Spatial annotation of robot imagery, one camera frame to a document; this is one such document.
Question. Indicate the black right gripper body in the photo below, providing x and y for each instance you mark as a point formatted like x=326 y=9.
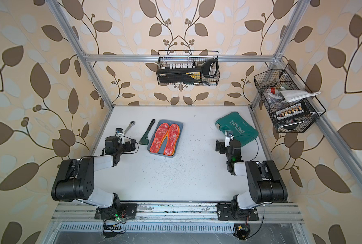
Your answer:
x=224 y=150

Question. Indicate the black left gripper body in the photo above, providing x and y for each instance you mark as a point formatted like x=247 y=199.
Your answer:
x=126 y=148

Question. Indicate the red insole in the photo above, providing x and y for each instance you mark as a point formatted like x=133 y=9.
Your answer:
x=172 y=138
x=159 y=137

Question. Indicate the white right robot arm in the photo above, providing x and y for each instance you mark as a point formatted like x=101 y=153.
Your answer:
x=265 y=184

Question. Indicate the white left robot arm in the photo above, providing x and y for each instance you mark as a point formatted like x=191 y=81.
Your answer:
x=75 y=177

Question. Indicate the grey-blue storage tray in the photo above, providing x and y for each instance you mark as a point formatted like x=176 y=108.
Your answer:
x=160 y=152

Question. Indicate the black yellow tool box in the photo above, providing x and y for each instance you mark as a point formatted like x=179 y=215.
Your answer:
x=186 y=75

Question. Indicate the green plastic tool case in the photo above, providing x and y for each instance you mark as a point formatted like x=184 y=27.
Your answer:
x=242 y=131

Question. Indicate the silver combination wrench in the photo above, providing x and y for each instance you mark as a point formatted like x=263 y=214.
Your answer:
x=131 y=124

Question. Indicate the green pipe wrench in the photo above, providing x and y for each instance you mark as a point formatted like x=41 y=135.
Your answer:
x=144 y=139

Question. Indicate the socket bit set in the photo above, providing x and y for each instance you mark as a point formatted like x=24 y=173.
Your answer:
x=293 y=111

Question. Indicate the white folded paper bag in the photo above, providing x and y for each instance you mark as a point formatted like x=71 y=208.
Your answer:
x=296 y=95

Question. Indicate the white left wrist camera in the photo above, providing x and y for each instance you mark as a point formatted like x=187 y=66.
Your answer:
x=120 y=134

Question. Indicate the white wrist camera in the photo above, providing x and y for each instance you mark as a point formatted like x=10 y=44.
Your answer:
x=228 y=137
x=120 y=134

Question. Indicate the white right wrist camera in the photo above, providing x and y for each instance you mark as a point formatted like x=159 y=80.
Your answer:
x=228 y=137

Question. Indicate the black wire basket right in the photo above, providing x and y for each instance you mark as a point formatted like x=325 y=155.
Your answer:
x=269 y=83

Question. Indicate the black wire basket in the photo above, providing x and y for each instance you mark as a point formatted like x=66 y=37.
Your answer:
x=189 y=67
x=269 y=83

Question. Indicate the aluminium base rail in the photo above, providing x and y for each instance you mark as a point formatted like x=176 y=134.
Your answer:
x=172 y=217

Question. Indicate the black wire basket back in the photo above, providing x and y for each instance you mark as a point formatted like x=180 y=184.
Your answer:
x=189 y=67

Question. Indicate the aluminium frame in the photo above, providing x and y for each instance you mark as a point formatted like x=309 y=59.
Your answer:
x=350 y=160

